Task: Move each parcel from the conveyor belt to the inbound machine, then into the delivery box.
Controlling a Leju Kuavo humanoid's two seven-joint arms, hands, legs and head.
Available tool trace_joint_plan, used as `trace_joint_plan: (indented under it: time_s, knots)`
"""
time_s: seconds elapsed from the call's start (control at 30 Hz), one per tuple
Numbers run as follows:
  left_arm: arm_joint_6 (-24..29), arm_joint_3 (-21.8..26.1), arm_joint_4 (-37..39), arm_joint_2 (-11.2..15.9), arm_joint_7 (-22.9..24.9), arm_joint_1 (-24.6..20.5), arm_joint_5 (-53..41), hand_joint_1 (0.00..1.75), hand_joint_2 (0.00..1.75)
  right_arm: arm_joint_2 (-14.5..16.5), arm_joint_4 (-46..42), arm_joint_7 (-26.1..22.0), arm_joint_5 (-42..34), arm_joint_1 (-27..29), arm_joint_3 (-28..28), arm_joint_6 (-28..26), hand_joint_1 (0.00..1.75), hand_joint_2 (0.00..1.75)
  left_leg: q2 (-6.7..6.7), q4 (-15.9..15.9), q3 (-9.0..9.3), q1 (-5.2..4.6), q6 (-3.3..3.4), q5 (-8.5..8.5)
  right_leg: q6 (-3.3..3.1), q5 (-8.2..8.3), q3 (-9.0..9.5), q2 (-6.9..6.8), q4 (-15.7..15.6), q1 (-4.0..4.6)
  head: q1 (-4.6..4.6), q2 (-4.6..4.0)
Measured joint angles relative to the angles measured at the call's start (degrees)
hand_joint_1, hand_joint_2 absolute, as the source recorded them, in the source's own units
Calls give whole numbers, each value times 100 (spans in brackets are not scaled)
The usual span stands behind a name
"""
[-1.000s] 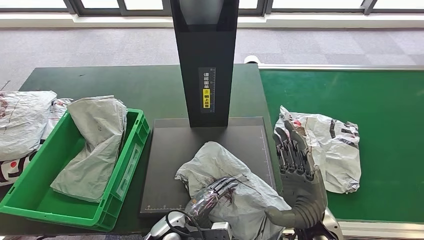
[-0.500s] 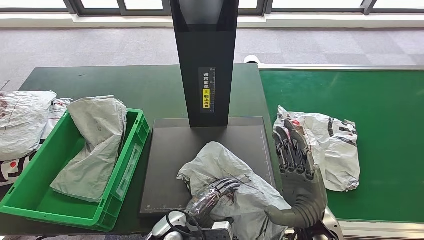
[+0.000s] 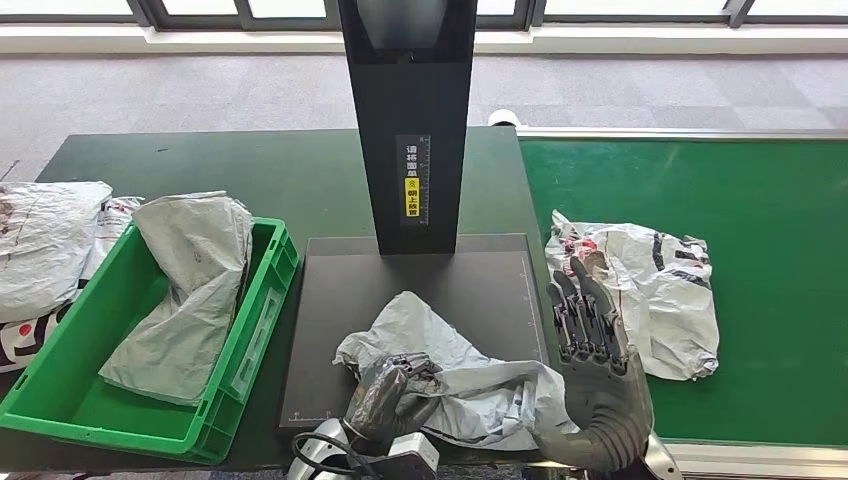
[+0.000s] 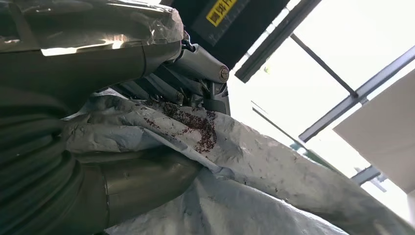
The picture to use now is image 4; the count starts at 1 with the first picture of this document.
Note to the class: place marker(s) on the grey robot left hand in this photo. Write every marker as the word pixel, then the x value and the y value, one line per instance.
pixel 81 71

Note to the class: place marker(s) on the grey parcel with red print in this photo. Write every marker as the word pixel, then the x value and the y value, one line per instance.
pixel 259 181

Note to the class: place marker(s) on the black inbound scanner machine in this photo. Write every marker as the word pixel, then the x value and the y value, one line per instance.
pixel 259 19

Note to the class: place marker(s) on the black yellow label sticker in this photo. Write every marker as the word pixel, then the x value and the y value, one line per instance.
pixel 220 11

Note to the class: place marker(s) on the dark window frame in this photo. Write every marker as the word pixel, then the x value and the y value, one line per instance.
pixel 278 40

